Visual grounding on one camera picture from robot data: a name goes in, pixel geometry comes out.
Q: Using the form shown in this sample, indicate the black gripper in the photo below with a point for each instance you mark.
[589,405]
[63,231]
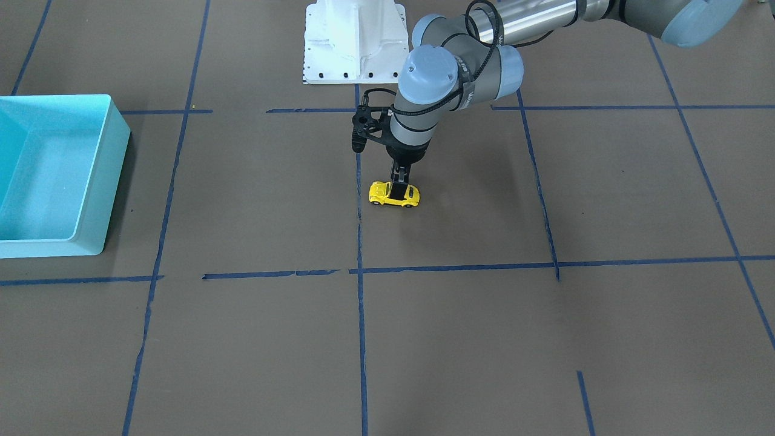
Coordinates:
[406,153]

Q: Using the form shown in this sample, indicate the yellow beetle toy car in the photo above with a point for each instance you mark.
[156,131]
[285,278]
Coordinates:
[379,195]

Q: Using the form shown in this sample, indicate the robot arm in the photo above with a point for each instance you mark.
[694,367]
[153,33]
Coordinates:
[458,62]

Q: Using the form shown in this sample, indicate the teal plastic storage bin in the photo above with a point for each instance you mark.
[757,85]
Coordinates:
[61,160]

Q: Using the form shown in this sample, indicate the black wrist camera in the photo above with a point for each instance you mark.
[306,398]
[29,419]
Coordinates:
[371,123]

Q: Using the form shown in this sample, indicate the white camera stand post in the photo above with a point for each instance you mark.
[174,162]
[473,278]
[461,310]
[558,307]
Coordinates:
[354,42]

